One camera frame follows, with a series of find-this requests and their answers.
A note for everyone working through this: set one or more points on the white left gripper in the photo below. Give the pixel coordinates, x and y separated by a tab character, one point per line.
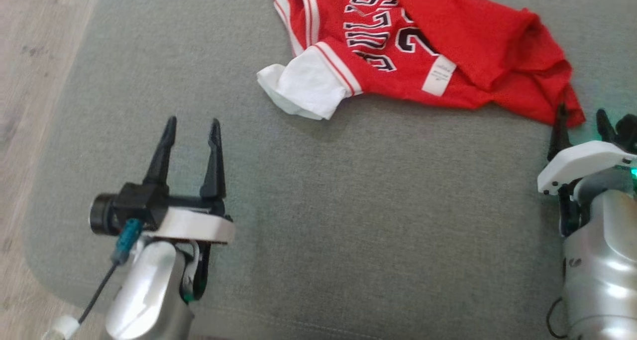
194	226

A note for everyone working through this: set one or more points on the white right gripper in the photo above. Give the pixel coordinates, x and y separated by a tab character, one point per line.
582	163

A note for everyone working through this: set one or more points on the red Bulls jersey white sleeves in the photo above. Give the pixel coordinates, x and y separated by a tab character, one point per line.
448	31

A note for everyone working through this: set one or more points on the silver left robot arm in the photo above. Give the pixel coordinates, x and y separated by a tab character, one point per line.
144	295

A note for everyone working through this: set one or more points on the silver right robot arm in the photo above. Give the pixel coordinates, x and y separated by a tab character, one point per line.
602	280

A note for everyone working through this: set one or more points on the large grey sofa seat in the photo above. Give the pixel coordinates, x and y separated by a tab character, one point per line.
373	205

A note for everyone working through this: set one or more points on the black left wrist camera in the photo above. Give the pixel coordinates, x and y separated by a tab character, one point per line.
134	205

